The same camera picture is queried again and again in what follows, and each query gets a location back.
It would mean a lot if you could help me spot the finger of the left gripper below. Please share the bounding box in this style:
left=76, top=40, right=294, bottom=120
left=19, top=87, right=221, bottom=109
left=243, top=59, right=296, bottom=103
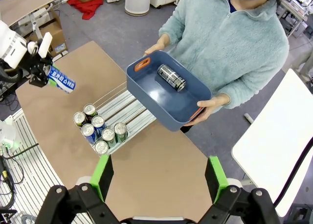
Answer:
left=28, top=73, right=50, bottom=89

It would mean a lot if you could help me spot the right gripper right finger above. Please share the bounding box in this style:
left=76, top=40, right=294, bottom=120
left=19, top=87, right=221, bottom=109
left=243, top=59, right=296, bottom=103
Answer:
left=198, top=156, right=281, bottom=224

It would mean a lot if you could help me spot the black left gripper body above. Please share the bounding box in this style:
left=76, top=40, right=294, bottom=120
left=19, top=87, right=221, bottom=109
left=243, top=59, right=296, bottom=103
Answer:
left=22, top=55, right=53, bottom=75

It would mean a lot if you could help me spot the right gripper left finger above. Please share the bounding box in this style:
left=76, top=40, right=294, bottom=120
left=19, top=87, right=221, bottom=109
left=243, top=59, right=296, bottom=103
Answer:
left=36, top=155, right=118, bottom=224

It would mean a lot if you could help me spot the blue Pocari Sweat can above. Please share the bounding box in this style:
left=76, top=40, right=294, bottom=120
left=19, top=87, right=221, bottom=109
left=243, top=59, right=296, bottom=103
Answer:
left=81, top=123, right=98, bottom=146
left=47, top=66, right=77, bottom=94
left=91, top=115, right=108, bottom=136

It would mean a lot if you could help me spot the green soda can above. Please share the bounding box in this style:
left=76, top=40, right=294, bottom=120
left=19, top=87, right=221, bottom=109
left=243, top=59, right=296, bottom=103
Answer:
left=101, top=127, right=117, bottom=149
left=94, top=140, right=110, bottom=156
left=113, top=122, right=128, bottom=144

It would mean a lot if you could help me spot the blue storage bin orange trim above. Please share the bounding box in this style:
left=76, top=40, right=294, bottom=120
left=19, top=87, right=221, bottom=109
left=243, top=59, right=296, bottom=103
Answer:
left=126, top=50, right=212, bottom=133

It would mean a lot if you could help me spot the person's right forearm fleece sleeve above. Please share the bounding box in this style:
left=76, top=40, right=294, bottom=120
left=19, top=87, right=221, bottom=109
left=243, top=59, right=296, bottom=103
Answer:
left=158, top=12, right=189, bottom=43

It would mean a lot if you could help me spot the person's left forearm fleece sleeve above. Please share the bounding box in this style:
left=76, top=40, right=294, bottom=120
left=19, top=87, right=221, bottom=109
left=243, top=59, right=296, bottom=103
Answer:
left=219, top=62, right=291, bottom=110

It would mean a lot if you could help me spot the white can dispenser rack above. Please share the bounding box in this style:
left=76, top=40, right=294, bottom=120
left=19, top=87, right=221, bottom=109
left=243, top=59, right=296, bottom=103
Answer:
left=80, top=83, right=157, bottom=156

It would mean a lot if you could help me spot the person's left hand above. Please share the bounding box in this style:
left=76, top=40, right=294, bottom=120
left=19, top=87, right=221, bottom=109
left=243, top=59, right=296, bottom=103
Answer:
left=183, top=93, right=231, bottom=127

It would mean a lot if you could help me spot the person's right hand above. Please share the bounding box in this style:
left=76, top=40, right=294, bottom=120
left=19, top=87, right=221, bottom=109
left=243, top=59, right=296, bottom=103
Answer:
left=144, top=33, right=171, bottom=56

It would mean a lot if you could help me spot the cardboard box with label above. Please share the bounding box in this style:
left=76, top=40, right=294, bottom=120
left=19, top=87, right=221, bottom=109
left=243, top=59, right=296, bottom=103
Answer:
left=24, top=10, right=68, bottom=58

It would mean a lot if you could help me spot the brown neighbouring table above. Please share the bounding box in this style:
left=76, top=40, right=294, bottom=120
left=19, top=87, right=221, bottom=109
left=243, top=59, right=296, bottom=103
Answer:
left=0, top=0, right=59, bottom=28

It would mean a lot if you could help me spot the large white table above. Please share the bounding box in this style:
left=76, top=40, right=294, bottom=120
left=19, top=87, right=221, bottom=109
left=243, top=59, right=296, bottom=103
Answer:
left=231, top=68, right=313, bottom=218

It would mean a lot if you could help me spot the red cloth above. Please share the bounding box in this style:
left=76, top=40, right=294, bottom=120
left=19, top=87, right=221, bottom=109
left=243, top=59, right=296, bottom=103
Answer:
left=66, top=0, right=105, bottom=21

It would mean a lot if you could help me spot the white cylindrical air purifier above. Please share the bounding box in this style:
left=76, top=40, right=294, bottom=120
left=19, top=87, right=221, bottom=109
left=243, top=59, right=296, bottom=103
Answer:
left=124, top=0, right=153, bottom=17

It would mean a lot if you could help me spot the person in mint fleece jacket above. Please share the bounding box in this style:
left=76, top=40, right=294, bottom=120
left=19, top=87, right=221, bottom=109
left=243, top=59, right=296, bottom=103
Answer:
left=158, top=0, right=291, bottom=134

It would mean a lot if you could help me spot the cluttered grey workbench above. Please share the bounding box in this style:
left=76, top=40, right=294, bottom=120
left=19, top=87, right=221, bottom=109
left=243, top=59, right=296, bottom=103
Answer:
left=277, top=0, right=313, bottom=38

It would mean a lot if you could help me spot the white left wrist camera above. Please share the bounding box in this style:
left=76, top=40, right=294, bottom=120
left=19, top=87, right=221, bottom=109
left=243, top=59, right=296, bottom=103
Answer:
left=37, top=32, right=53, bottom=59

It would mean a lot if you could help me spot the left arm black cable sleeve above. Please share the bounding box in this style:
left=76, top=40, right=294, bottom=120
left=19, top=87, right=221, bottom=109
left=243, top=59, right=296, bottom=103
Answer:
left=0, top=60, right=24, bottom=83

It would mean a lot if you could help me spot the arm black cable sleeve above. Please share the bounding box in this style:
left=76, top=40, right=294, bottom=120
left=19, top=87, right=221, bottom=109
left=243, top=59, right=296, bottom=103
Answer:
left=0, top=60, right=24, bottom=83
left=271, top=134, right=313, bottom=209

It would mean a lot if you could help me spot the right arm black cable sleeve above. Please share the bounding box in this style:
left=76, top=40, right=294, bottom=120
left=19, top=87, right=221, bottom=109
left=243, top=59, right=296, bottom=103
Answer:
left=271, top=134, right=313, bottom=209

